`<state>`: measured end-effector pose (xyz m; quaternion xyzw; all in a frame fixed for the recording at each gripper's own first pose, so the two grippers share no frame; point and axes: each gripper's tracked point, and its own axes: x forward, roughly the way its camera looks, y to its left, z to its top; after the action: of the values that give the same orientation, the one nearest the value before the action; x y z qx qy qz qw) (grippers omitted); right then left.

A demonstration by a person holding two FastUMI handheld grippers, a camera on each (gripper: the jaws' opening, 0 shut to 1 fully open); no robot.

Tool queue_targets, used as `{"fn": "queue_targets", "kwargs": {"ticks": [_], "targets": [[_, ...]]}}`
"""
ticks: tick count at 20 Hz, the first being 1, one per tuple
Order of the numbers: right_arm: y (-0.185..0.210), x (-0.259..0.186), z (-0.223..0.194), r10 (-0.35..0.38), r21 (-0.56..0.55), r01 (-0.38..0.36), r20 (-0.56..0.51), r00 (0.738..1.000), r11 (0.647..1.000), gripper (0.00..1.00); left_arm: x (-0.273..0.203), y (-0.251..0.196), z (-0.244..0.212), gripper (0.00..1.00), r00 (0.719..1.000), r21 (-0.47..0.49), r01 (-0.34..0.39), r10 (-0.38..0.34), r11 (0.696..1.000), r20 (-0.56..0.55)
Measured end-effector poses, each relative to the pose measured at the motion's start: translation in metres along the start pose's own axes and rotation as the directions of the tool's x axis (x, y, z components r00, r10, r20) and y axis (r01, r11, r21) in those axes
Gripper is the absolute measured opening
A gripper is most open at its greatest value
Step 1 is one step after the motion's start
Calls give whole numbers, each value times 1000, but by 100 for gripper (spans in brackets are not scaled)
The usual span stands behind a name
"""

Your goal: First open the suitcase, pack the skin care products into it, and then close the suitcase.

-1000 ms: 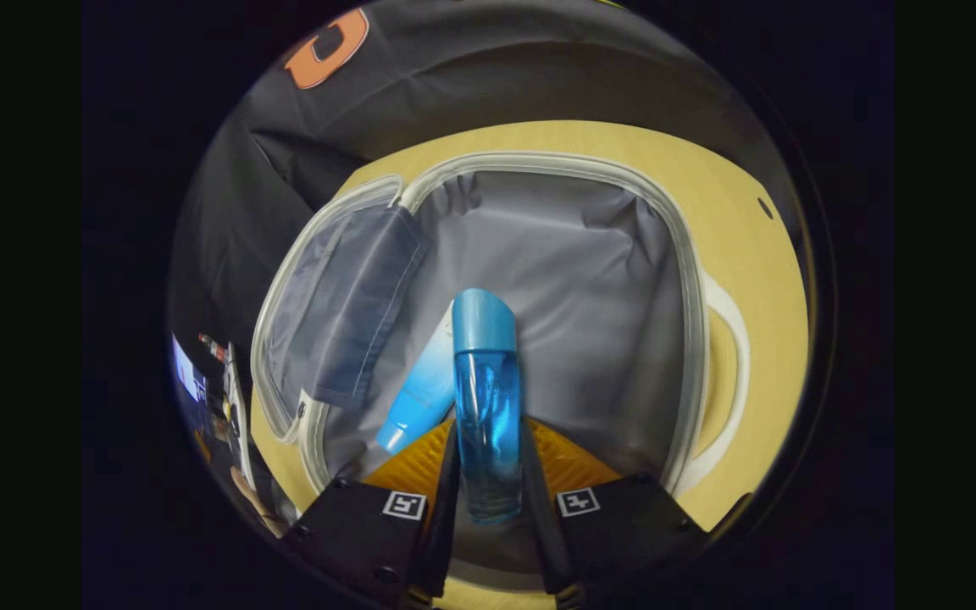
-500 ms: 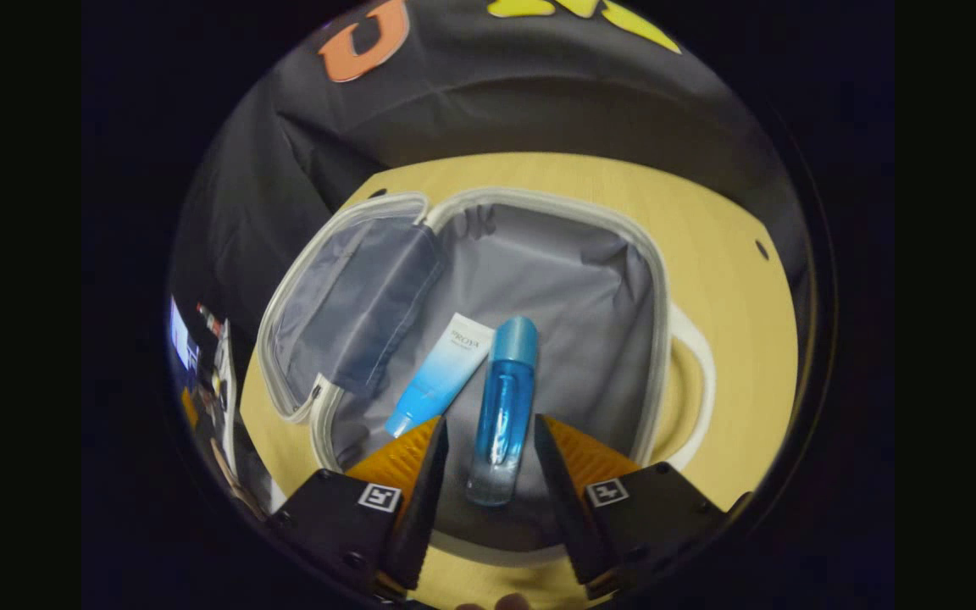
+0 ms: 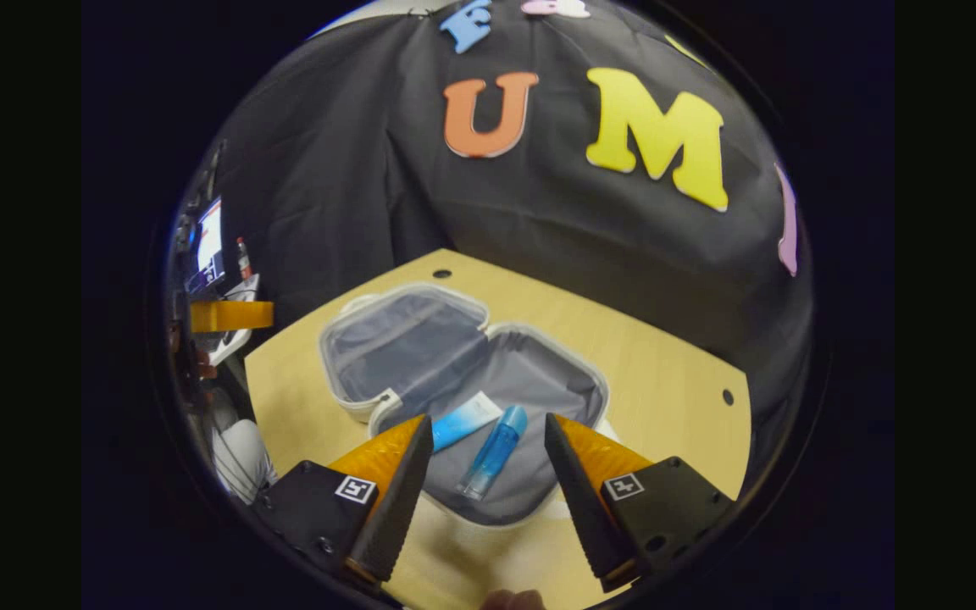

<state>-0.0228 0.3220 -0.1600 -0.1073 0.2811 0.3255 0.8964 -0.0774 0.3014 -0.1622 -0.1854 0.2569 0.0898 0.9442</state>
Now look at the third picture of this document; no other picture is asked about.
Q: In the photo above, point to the red white bottle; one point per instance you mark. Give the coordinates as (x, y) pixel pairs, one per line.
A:
(243, 258)

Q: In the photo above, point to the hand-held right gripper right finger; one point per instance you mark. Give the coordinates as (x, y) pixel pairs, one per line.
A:
(581, 508)

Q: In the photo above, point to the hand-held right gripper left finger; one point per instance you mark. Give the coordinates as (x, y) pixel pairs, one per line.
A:
(395, 508)

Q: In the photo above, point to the black backdrop cloth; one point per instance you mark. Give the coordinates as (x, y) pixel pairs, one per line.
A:
(352, 169)

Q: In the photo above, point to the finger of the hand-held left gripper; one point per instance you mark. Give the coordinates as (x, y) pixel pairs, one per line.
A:
(230, 316)

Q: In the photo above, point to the person's grey trousers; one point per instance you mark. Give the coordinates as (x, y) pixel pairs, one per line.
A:
(242, 462)

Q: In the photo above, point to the blue skin care bottle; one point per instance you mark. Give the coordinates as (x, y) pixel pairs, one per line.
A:
(496, 449)

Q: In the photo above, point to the computer monitor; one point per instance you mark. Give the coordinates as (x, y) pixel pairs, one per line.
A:
(209, 241)

